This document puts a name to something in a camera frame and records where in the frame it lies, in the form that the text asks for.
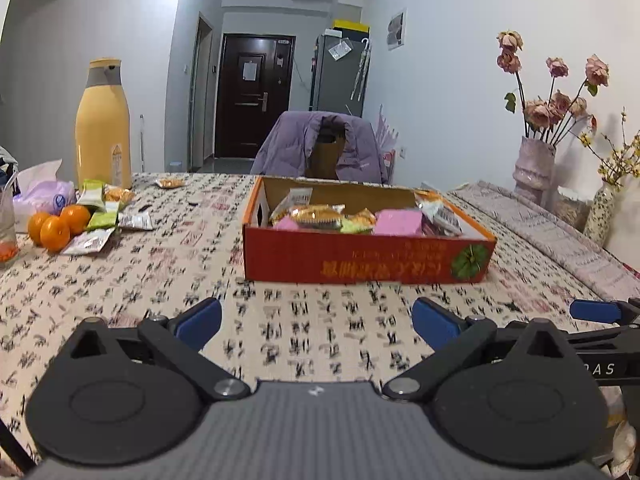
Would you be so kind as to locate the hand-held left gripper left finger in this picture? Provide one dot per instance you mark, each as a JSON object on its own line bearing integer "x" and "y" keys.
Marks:
{"x": 200, "y": 322}

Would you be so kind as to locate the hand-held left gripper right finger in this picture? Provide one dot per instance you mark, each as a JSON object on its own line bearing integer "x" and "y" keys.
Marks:
{"x": 435, "y": 322}

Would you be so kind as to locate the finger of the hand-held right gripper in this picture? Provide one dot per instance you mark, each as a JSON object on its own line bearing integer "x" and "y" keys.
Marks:
{"x": 610, "y": 336}
{"x": 595, "y": 311}

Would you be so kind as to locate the pink snack packet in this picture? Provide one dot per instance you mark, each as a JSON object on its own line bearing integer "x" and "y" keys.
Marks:
{"x": 397, "y": 222}
{"x": 286, "y": 224}

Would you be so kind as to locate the red cardboard box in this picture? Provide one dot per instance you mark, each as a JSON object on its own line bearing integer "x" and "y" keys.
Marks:
{"x": 300, "y": 257}

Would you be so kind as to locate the golden brown cracker packet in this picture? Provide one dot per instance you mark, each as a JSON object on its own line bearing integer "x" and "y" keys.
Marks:
{"x": 317, "y": 217}

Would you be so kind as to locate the grey woven cloth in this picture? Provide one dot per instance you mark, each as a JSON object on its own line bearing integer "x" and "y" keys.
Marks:
{"x": 545, "y": 245}

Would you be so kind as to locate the glass jar with grains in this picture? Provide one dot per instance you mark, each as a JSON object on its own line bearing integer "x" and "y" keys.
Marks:
{"x": 574, "y": 210}

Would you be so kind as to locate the white red print packet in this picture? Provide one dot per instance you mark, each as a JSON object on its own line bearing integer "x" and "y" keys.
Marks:
{"x": 136, "y": 221}

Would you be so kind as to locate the large green snack packet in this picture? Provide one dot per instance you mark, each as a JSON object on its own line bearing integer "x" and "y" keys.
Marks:
{"x": 355, "y": 227}

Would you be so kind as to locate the small orange snack packet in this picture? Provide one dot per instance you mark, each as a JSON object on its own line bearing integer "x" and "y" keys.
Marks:
{"x": 361, "y": 217}

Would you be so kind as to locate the snack packets near oranges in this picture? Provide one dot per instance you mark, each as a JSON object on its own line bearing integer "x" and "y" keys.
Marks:
{"x": 87, "y": 242}

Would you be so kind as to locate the light green snack packet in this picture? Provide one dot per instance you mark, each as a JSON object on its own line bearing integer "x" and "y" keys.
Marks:
{"x": 102, "y": 220}

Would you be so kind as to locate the clear orange cracker packet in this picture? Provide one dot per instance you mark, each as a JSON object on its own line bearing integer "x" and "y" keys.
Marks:
{"x": 120, "y": 194}
{"x": 171, "y": 183}

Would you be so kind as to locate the pink ribbed vase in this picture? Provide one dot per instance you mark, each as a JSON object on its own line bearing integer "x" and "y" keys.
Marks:
{"x": 534, "y": 172}

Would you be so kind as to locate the yellow flower twigs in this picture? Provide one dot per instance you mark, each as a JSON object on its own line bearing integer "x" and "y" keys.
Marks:
{"x": 620, "y": 160}

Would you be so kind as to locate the white packet cracker picture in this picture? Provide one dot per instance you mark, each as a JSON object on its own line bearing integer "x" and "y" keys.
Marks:
{"x": 295, "y": 200}

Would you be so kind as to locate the orange fruit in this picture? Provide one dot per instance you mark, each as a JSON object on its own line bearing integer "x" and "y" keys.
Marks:
{"x": 35, "y": 227}
{"x": 76, "y": 217}
{"x": 55, "y": 235}

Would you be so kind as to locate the green white snack packet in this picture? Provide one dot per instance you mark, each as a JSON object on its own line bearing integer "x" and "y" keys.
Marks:
{"x": 92, "y": 194}

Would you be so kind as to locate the pink striped bag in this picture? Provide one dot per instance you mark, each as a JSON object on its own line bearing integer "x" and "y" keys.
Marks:
{"x": 387, "y": 145}

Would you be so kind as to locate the purple jacket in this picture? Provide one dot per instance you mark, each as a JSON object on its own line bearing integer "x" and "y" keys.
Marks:
{"x": 285, "y": 152}

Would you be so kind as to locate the wooden chair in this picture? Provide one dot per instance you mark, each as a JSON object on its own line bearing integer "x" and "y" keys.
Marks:
{"x": 325, "y": 160}

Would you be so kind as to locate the purple tissue pack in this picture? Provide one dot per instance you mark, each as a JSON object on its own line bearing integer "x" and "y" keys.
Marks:
{"x": 45, "y": 197}

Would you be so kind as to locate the dried pink roses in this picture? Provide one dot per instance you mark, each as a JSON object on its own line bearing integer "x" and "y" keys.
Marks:
{"x": 542, "y": 110}

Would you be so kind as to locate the yellow thermos bottle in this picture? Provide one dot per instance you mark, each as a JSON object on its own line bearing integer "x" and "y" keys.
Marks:
{"x": 102, "y": 135}

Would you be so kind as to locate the clear glass cup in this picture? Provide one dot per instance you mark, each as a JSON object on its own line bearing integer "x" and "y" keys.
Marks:
{"x": 7, "y": 230}

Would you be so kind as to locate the dark brown entrance door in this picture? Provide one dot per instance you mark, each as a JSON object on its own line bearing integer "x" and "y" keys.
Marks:
{"x": 252, "y": 105}

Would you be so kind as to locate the grey interior door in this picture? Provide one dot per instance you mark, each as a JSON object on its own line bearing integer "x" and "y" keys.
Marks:
{"x": 202, "y": 95}

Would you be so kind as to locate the black white patterned bag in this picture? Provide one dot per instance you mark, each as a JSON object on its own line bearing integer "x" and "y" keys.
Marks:
{"x": 6, "y": 170}

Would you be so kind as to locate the grey refrigerator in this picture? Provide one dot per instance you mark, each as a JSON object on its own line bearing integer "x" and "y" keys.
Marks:
{"x": 332, "y": 85}

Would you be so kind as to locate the folded white umbrella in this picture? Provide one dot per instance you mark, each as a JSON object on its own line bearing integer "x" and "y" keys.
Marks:
{"x": 361, "y": 70}

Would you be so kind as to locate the clear plastic bag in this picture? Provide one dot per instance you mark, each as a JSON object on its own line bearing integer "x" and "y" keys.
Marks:
{"x": 340, "y": 50}

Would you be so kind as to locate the yellow box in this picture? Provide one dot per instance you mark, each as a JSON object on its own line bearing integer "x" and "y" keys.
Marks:
{"x": 350, "y": 26}

